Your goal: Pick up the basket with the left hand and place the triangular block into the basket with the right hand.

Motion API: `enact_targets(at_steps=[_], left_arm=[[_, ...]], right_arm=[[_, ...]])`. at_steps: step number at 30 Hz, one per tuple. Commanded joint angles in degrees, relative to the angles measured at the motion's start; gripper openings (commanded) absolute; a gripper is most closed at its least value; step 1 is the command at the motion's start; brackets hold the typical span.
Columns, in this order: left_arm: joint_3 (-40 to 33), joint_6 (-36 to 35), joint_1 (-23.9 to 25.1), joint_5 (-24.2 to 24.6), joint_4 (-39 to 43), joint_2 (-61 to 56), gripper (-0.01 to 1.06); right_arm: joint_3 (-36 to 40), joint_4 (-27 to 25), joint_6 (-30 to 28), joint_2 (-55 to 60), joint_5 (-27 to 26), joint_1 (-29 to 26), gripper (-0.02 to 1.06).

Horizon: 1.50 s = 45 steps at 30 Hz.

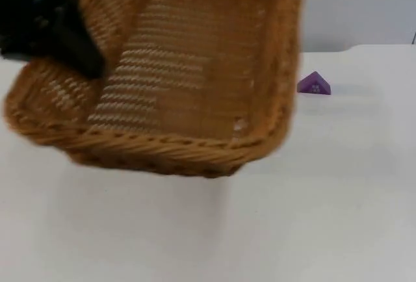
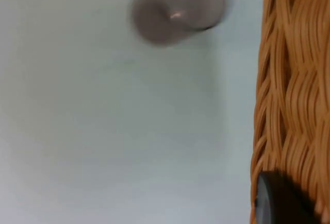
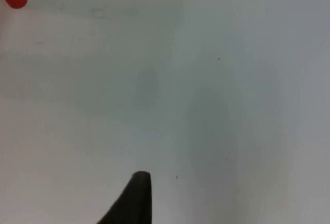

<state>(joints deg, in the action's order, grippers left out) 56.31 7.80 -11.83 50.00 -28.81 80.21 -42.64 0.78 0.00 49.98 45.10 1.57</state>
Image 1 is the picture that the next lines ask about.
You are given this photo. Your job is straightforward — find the purple triangular block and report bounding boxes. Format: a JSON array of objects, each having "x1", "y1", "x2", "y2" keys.
[{"x1": 296, "y1": 70, "x2": 333, "y2": 96}]

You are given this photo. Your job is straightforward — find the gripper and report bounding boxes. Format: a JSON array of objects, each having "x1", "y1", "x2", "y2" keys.
[{"x1": 0, "y1": 0, "x2": 123, "y2": 79}]

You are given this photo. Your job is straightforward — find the pale brown wicker basket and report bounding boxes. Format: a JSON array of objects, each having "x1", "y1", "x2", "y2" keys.
[{"x1": 2, "y1": 0, "x2": 309, "y2": 179}]

